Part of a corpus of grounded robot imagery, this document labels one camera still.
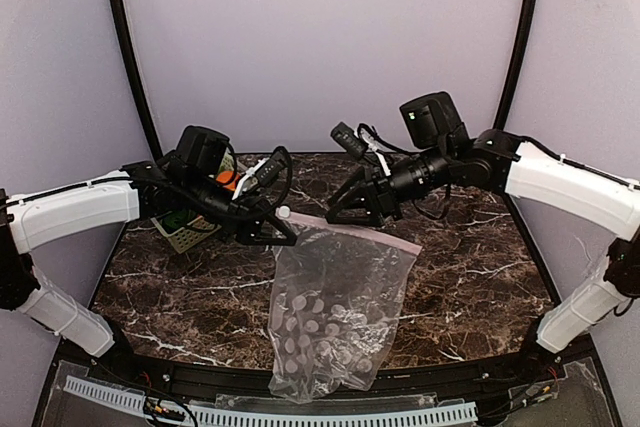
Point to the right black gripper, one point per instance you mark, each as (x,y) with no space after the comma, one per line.
(382,195)

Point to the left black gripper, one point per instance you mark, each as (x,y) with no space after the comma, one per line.
(248,229)

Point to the clear zip top bag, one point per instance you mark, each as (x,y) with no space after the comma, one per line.
(335,306)

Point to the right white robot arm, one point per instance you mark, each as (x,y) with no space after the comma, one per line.
(519,166)

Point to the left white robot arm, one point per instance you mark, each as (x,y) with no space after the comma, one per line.
(130,193)

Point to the orange fruit toy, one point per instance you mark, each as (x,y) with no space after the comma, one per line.
(228,179)

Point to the beige perforated plastic basket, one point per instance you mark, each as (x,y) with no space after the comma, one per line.
(198,229)

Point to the green leafy vegetable toy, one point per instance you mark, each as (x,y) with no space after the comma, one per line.
(174,221)

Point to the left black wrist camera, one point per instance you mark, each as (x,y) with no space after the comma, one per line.
(265,172)

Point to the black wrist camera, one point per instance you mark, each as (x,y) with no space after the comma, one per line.
(362,143)
(265,172)

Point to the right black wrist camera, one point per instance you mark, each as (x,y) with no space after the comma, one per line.
(362,143)

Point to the white slotted cable duct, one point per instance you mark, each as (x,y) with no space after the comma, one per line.
(253,411)

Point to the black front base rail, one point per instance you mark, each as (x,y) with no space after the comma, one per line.
(569,389)

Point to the right black frame post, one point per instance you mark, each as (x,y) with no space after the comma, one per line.
(525,21)

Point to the black frame post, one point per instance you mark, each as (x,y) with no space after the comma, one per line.
(525,21)
(134,78)

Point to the left black frame post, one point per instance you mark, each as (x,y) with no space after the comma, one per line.
(134,78)

